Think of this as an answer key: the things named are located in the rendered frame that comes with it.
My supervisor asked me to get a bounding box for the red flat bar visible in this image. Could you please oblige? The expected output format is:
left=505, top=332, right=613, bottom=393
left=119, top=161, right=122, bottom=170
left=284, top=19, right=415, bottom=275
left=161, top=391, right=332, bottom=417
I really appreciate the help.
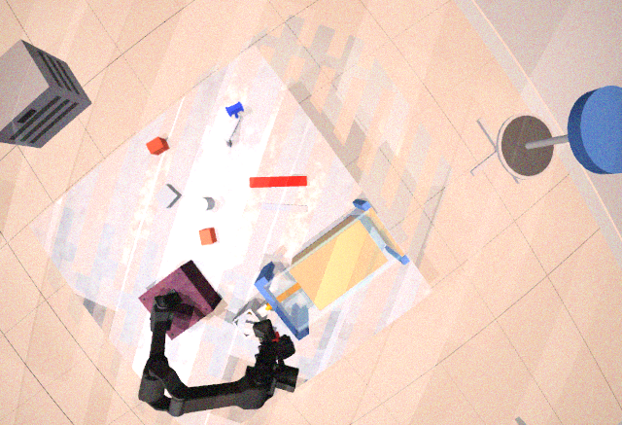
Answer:
left=249, top=176, right=306, bottom=188

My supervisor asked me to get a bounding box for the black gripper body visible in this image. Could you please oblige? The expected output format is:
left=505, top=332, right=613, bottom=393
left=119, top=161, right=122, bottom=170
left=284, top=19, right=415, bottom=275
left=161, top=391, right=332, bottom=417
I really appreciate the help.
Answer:
left=252, top=319, right=279, bottom=370

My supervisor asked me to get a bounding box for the grey cylinder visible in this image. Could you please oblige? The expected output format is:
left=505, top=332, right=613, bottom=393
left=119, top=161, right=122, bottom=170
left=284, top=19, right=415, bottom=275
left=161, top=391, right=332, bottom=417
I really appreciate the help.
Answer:
left=194, top=197, right=216, bottom=212

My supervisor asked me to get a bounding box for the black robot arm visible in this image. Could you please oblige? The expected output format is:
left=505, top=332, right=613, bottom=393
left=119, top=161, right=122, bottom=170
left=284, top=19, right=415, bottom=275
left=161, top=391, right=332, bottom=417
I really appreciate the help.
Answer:
left=138, top=289, right=299, bottom=417

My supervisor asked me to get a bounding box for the white flat bar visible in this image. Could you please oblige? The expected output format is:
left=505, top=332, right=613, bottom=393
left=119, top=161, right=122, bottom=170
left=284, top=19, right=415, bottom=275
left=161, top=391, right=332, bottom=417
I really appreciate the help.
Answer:
left=258, top=203, right=307, bottom=212

